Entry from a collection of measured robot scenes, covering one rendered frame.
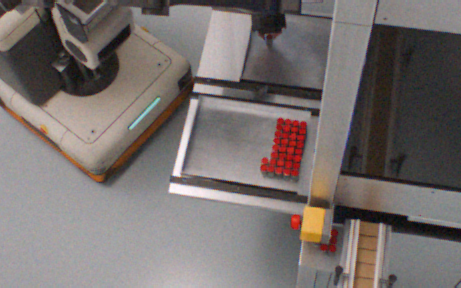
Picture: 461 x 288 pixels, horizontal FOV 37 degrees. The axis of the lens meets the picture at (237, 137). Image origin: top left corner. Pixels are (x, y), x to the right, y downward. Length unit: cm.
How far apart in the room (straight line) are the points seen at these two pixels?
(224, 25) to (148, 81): 71
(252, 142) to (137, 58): 105
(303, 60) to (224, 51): 25
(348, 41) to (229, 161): 92
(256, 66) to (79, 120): 95
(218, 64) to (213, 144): 28
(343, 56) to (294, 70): 96
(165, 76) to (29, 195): 78
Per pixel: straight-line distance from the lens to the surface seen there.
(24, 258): 301
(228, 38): 225
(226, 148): 205
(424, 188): 169
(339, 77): 128
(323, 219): 181
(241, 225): 289
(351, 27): 116
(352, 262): 184
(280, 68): 218
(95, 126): 285
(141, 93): 288
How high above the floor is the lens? 272
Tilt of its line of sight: 63 degrees down
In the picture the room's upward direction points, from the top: 5 degrees counter-clockwise
